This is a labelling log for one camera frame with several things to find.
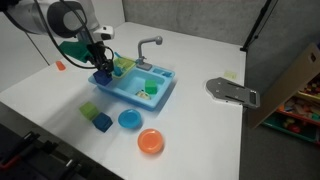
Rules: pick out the white toy dish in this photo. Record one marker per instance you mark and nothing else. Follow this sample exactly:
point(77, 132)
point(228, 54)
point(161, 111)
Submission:
point(143, 95)

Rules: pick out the orange bowl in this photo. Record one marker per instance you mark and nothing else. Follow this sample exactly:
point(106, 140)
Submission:
point(150, 140)

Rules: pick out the yellow-green dish rack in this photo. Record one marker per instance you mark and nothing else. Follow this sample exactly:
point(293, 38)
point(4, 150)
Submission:
point(124, 65)

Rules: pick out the light blue toy sink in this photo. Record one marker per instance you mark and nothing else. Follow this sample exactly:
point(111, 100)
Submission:
point(133, 86)

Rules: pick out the grey toy faucet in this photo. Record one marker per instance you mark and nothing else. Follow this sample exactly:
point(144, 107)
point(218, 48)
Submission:
point(142, 46)

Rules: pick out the blue toy utensil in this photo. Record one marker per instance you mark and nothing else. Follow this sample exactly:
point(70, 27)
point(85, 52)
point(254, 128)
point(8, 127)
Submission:
point(117, 54)

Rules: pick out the blue toy plate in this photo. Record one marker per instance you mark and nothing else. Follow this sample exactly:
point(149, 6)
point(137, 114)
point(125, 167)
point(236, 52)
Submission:
point(129, 118)

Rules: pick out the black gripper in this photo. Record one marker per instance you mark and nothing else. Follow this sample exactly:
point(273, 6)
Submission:
point(96, 53)

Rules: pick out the lime green toy block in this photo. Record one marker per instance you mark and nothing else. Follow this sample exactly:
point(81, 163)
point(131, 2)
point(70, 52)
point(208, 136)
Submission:
point(88, 110)

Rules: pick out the wooden toy shelf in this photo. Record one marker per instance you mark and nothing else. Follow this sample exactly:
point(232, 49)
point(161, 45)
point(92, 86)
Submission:
point(293, 96)

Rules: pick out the pale green sticky note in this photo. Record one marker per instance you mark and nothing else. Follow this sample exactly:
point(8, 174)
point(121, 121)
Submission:
point(230, 75)

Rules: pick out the black tripod pole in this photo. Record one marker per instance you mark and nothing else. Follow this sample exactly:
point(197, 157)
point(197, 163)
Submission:
point(256, 25)

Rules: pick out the green cup in sink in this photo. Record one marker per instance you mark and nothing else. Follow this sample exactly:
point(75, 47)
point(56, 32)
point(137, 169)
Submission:
point(150, 86)

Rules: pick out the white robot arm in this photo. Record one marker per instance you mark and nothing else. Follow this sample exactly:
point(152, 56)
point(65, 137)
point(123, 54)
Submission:
point(50, 16)

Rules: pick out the grey metal mounting plate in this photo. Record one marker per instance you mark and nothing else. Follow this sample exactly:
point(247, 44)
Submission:
point(231, 91)

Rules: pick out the black clamp equipment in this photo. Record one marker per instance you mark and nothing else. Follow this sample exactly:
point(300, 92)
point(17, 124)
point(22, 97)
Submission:
point(36, 160)

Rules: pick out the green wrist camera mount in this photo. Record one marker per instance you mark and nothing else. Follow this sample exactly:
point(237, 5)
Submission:
point(75, 50)

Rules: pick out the small blue toy cup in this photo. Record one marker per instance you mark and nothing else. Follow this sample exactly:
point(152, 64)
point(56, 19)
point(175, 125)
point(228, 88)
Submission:
point(118, 70)

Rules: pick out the small orange toy cup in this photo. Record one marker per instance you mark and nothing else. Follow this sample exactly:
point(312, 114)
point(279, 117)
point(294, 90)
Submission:
point(60, 65)

